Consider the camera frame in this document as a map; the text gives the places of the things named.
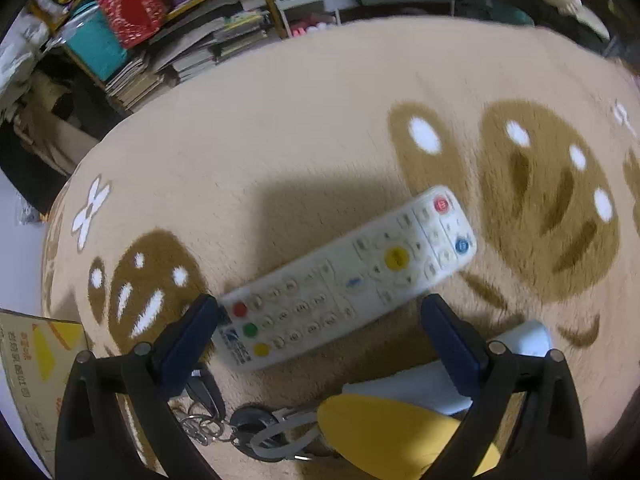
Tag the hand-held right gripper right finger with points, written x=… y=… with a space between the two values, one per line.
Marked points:
x=452 y=347

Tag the stack of books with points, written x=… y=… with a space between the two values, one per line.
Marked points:
x=190 y=55

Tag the black car key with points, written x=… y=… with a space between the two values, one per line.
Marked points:
x=205 y=392

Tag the pale blue flat box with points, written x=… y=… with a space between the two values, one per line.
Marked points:
x=430 y=380

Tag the yellow plastic object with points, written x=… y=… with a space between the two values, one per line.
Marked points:
x=395 y=432

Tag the teal storage box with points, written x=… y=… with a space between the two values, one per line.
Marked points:
x=95 y=42

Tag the flat cardboard sheets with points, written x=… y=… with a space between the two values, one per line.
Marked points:
x=47 y=135

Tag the beige patterned rug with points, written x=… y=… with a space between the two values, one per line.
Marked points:
x=325 y=150

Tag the brown cardboard box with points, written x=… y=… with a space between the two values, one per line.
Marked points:
x=37 y=375

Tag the white carabiner clip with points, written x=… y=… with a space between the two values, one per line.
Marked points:
x=282 y=432

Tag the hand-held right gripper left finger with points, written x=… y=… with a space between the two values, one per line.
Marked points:
x=192 y=332

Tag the black round key fob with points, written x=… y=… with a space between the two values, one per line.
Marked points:
x=252 y=425

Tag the red patterned bag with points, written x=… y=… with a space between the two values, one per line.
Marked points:
x=132 y=2

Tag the white remote control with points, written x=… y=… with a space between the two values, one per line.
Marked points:
x=350 y=275

